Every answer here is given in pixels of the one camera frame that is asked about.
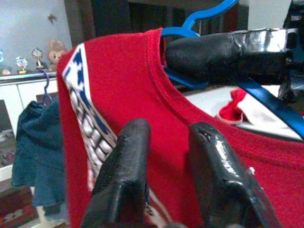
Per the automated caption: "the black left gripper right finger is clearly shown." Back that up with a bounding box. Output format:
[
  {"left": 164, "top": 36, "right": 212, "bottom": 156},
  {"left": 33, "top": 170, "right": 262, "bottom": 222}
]
[{"left": 189, "top": 122, "right": 282, "bottom": 228}]

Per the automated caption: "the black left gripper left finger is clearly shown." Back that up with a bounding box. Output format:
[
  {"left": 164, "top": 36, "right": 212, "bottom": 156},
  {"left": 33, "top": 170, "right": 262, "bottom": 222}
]
[{"left": 80, "top": 118, "right": 152, "bottom": 228}]

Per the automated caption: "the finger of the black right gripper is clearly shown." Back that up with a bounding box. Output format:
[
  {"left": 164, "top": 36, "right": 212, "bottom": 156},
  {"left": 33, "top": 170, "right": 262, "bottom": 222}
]
[{"left": 165, "top": 28, "right": 293, "bottom": 84}]

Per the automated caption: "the blue plastic clothes hanger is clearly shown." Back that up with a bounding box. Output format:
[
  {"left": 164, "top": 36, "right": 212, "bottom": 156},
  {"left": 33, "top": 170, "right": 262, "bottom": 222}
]
[{"left": 161, "top": 0, "right": 304, "bottom": 141}]

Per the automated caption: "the red t-shirt with white print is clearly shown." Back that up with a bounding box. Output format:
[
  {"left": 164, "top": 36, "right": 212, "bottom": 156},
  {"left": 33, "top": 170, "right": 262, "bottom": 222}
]
[{"left": 56, "top": 28, "right": 304, "bottom": 228}]

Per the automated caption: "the purple clothes hanger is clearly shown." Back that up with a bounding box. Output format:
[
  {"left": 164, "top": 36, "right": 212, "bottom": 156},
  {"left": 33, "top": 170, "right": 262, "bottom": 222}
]
[{"left": 37, "top": 68, "right": 53, "bottom": 108}]

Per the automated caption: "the red garment with white hem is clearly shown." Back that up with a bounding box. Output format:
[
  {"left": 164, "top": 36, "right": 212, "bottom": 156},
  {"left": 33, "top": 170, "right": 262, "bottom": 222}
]
[{"left": 215, "top": 88, "right": 246, "bottom": 124}]

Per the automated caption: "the blue denim garment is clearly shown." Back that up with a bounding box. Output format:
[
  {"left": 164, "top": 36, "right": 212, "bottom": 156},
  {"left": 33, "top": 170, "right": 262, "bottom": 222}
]
[{"left": 11, "top": 95, "right": 68, "bottom": 216}]

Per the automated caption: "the dark wooden wardrobe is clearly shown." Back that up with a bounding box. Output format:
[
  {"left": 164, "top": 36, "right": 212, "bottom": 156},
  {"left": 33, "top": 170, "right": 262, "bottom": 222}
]
[{"left": 63, "top": 0, "right": 249, "bottom": 72}]

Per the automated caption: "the red patterned box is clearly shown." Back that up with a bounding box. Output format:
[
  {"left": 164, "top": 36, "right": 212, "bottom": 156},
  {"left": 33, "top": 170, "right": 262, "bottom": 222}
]
[{"left": 0, "top": 186, "right": 39, "bottom": 228}]

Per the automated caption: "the white sideboard cabinet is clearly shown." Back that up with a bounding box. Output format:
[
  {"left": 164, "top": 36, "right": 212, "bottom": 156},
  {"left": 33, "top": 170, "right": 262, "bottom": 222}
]
[{"left": 0, "top": 71, "right": 59, "bottom": 190}]

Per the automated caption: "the brown teddy bear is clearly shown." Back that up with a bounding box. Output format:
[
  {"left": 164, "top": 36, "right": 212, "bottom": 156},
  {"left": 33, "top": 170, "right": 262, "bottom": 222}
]
[{"left": 47, "top": 39, "right": 69, "bottom": 72}]

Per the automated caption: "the gold crystal trophy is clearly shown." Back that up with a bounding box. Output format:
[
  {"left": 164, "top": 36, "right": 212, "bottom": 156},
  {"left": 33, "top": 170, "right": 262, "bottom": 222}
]
[
  {"left": 30, "top": 47, "right": 48, "bottom": 71},
  {"left": 15, "top": 56, "right": 29, "bottom": 74}
]

